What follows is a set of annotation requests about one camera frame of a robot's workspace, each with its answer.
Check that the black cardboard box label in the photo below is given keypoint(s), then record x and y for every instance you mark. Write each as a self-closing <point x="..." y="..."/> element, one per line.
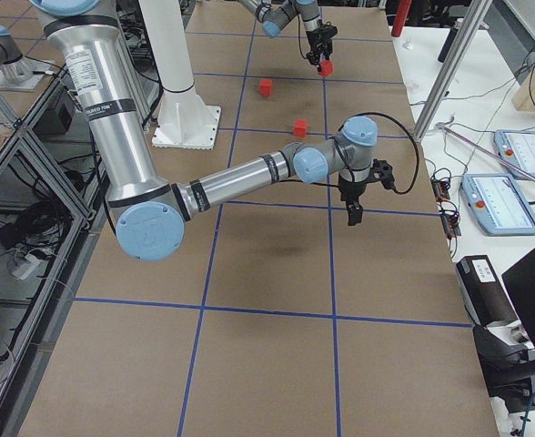
<point x="482" y="292"/>

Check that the red cylinder object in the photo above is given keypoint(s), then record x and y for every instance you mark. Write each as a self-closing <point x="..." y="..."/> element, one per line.
<point x="400" y="17"/>

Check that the white central pillar mount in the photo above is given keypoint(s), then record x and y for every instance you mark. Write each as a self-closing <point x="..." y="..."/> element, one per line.
<point x="183" y="120"/>

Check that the aluminium frame post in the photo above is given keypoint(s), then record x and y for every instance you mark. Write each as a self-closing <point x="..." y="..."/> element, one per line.
<point x="460" y="45"/>

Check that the red cube block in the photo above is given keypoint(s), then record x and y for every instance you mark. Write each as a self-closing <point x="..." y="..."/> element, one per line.
<point x="325" y="68"/>
<point x="265" y="87"/>
<point x="300" y="128"/>

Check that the small circuit board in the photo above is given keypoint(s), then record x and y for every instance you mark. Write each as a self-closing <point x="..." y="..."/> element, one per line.
<point x="441" y="188"/>

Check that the near blue teach pendant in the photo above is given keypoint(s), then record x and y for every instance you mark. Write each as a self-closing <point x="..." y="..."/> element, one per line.
<point x="498" y="205"/>

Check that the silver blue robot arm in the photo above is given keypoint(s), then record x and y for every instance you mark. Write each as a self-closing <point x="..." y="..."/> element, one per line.
<point x="154" y="190"/>
<point x="274" y="19"/>

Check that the far blue teach pendant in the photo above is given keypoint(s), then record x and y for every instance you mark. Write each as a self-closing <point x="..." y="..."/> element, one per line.
<point x="517" y="148"/>

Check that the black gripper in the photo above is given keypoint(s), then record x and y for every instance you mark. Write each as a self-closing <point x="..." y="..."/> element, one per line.
<point x="352" y="188"/>
<point x="318" y="38"/>

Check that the blue teach pendant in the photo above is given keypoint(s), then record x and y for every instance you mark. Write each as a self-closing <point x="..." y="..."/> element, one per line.
<point x="498" y="205"/>
<point x="517" y="148"/>

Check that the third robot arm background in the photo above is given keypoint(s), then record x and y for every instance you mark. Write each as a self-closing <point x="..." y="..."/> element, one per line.
<point x="16" y="71"/>

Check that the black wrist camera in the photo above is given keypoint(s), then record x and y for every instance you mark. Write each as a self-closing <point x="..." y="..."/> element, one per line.
<point x="381" y="171"/>

